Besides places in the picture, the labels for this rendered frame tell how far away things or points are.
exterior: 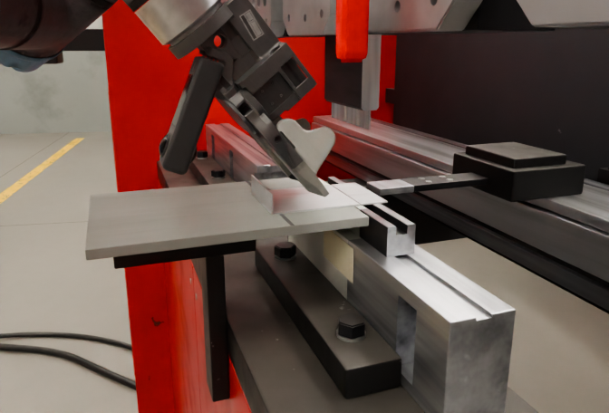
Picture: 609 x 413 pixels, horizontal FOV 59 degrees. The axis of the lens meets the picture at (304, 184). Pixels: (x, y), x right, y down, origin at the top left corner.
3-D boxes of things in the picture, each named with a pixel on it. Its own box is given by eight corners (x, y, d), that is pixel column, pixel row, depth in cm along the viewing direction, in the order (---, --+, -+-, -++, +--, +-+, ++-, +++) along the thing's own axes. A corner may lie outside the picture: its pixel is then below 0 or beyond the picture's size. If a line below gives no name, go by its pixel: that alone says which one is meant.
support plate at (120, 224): (91, 203, 62) (90, 194, 61) (307, 183, 70) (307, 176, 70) (85, 261, 45) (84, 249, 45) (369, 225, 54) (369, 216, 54)
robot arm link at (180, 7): (137, 10, 46) (131, 14, 53) (174, 52, 48) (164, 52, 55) (202, -46, 47) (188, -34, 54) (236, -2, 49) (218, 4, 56)
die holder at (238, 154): (207, 160, 137) (205, 123, 135) (230, 159, 139) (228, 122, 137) (257, 219, 92) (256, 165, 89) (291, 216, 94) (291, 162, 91)
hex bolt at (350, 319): (331, 330, 51) (332, 314, 50) (358, 324, 52) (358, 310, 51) (343, 344, 48) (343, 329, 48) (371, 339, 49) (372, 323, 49)
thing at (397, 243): (312, 200, 69) (313, 177, 69) (333, 198, 70) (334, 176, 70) (386, 257, 51) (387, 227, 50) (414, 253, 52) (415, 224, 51)
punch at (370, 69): (323, 118, 64) (324, 35, 62) (339, 117, 65) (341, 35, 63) (360, 130, 55) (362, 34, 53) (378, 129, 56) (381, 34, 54)
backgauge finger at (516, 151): (351, 188, 69) (352, 150, 68) (516, 173, 78) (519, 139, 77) (397, 216, 58) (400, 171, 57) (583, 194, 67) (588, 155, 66)
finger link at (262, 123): (306, 159, 52) (245, 91, 51) (294, 170, 52) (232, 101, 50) (297, 159, 57) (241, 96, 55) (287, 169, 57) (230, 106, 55)
